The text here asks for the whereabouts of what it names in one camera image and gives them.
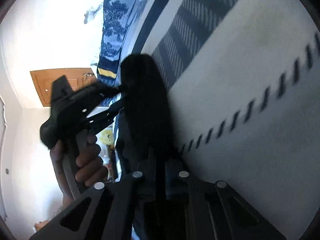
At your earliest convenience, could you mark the wooden door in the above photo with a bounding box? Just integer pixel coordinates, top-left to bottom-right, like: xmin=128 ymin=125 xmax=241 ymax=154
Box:
xmin=30 ymin=68 xmax=97 ymax=107

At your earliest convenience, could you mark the blue white patterned bedsheet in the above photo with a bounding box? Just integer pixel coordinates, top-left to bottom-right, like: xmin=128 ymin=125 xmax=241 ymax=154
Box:
xmin=83 ymin=0 xmax=161 ymax=108

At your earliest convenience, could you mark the black small garment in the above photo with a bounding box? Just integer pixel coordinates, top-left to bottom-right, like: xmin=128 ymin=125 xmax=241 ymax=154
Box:
xmin=118 ymin=54 xmax=183 ymax=239

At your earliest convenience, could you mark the left hand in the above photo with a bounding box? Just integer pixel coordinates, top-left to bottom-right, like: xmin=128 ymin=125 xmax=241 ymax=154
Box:
xmin=50 ymin=134 xmax=108 ymax=207

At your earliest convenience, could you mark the grey striped bed blanket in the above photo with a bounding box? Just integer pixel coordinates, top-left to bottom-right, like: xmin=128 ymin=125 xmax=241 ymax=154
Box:
xmin=131 ymin=0 xmax=319 ymax=239

